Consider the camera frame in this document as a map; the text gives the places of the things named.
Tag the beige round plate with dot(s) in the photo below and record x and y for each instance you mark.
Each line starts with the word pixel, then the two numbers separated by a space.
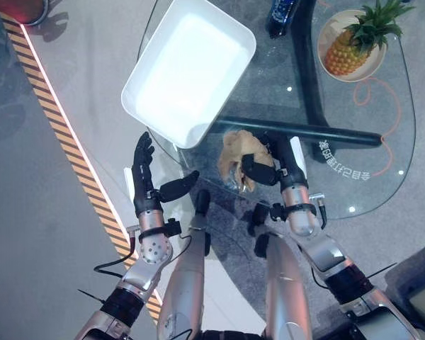
pixel 350 46

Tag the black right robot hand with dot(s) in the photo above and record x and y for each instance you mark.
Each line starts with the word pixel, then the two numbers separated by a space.
pixel 262 170

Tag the yellow black striped floor tape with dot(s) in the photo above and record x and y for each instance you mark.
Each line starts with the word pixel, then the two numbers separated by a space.
pixel 74 148

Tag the dark blue bottle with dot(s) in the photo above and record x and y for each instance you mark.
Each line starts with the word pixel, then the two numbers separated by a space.
pixel 281 16

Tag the round glass table top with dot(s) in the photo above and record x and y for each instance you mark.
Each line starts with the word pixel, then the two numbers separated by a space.
pixel 340 148

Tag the silver left robot leg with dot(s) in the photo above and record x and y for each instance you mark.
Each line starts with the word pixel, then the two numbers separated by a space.
pixel 187 269

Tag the silver robot leg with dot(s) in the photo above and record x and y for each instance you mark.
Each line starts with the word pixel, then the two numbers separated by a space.
pixel 187 269
pixel 283 276

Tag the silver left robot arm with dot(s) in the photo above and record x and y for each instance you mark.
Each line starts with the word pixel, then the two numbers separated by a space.
pixel 134 269

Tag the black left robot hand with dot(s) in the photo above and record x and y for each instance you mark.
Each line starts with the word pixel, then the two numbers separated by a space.
pixel 142 177

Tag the silver right robot leg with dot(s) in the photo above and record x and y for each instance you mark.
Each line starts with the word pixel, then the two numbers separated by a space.
pixel 283 276

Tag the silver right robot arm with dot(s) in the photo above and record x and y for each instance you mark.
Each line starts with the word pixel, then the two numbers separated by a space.
pixel 329 255

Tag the white rectangular basket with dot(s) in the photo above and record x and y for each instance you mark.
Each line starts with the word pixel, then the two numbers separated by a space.
pixel 187 71

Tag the red round object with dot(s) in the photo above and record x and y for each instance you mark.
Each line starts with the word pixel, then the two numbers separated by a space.
pixel 19 10

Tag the pineapple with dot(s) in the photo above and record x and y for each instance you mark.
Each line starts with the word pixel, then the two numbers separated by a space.
pixel 357 40

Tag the black table frame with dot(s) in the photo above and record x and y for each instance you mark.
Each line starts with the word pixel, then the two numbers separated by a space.
pixel 315 106

